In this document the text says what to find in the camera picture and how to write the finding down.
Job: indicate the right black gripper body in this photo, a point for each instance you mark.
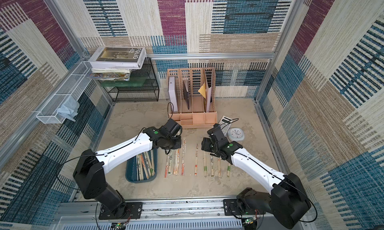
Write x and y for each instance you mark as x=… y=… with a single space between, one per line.
x=207 y=144

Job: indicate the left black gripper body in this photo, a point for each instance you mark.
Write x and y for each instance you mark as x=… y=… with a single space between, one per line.
x=173 y=143

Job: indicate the green text chopsticks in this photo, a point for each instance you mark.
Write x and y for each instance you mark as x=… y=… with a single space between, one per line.
x=205 y=164

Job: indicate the red panda chopsticks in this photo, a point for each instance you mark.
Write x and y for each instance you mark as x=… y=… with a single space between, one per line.
x=196 y=160

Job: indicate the plain chopsticks pair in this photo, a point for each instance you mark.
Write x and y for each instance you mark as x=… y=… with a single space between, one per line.
x=212 y=167

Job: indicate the green bamboo chopsticks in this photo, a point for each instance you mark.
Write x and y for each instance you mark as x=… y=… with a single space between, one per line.
x=170 y=160

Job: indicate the teal plastic storage tray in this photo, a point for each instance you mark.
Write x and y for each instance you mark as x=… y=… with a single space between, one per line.
x=143 y=167

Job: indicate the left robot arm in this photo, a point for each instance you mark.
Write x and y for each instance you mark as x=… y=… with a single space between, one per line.
x=92 y=167

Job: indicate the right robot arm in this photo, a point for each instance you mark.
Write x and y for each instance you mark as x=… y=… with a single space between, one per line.
x=285 y=196

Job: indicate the red leaf chopsticks in tray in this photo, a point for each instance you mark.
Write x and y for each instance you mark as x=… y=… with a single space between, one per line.
x=183 y=156

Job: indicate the white blue round clock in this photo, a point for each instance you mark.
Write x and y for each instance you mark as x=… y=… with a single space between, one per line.
x=236 y=134

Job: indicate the white grey calculator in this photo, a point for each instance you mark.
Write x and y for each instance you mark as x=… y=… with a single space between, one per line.
x=225 y=124

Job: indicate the black notebook in organizer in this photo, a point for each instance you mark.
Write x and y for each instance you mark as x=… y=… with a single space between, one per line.
x=186 y=92

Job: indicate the white binder in organizer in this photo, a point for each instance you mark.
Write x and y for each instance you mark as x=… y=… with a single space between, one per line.
x=173 y=93

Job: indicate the pink desk file organizer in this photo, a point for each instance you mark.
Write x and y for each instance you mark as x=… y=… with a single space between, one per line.
x=202 y=113

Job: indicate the yellow paper folder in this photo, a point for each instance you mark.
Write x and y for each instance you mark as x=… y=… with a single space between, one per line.
x=203 y=90

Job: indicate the green folder on rack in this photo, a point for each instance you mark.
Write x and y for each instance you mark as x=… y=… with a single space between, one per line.
x=134 y=82

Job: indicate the stack of colourful magazines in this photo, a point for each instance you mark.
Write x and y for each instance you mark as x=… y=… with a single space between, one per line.
x=110 y=74

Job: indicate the crumpled pale blue cloth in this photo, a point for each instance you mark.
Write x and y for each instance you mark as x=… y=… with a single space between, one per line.
x=69 y=109

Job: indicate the white folio book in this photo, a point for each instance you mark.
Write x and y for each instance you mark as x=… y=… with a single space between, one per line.
x=118 y=58

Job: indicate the black wire shelf rack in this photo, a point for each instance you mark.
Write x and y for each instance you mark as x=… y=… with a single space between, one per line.
x=142 y=86

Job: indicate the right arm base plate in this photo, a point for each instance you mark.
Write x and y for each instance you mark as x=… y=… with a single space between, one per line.
x=231 y=206

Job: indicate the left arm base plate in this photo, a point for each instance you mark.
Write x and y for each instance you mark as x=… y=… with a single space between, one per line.
x=132 y=210

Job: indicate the white wire wall basket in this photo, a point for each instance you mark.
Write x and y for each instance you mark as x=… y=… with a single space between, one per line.
x=71 y=88

